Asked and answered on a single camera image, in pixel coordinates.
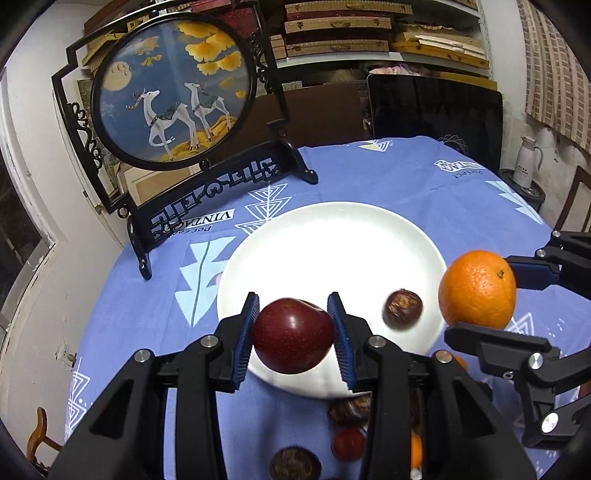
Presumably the small orange tangerine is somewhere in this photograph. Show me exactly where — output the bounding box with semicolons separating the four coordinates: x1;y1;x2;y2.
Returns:
411;432;423;469

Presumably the large orange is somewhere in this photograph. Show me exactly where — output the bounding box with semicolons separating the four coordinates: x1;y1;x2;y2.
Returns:
438;250;517;330

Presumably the dark red plum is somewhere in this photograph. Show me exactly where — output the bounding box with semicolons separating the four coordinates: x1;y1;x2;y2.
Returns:
252;298;335;375

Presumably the wooden chair left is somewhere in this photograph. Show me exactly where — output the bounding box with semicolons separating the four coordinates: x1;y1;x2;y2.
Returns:
26;407;63;477

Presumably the white thermos jug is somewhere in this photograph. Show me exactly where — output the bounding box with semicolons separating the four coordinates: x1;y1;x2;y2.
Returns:
513;136;544;189

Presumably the dark chestnut under gripper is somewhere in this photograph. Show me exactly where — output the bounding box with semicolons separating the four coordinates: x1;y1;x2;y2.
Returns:
328;394;372;427

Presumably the small red plum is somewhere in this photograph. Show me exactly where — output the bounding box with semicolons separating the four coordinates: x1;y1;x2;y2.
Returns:
332;427;366;462

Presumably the blue patterned tablecloth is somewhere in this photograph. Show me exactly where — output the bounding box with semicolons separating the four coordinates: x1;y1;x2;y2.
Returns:
63;134;584;480

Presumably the dark chestnut near edge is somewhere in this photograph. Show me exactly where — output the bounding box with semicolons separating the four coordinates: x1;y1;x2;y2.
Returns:
269;446;322;480

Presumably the black chair back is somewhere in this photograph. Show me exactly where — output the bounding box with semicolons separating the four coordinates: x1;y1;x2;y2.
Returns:
367;74;503;173

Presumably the beige checked curtain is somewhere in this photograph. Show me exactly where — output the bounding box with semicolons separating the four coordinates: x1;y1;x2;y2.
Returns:
517;1;591;152

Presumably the white round plate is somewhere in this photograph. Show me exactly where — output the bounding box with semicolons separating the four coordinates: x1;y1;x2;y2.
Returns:
215;201;449;399

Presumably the wooden storage shelf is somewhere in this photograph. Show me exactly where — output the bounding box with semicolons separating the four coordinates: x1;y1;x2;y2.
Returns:
81;1;496;89

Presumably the round deer art screen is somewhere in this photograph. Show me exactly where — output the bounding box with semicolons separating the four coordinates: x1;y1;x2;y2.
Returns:
52;1;318;279

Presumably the window with white frame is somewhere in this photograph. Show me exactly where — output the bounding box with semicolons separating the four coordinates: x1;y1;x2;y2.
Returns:
0;159;50;330

